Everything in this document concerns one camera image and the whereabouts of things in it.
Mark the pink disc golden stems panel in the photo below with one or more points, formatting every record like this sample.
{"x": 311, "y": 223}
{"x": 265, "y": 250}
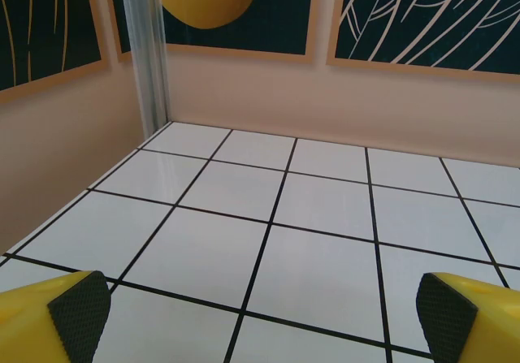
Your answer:
{"x": 44, "y": 22}

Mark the aluminium corner post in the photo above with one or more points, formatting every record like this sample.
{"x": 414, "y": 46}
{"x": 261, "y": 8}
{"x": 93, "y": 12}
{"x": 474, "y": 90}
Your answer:
{"x": 148, "y": 54}

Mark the feather leaves dark wall panel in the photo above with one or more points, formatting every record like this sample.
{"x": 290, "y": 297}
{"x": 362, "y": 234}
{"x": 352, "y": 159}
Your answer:
{"x": 426, "y": 14}

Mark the golden oval dark wall panel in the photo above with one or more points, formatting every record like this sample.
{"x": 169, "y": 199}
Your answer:
{"x": 243, "y": 22}

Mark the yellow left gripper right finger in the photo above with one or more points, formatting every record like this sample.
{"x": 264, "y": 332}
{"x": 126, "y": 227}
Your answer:
{"x": 487, "y": 326}

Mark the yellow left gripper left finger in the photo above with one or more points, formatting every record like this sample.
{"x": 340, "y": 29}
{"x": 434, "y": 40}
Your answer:
{"x": 32, "y": 322}

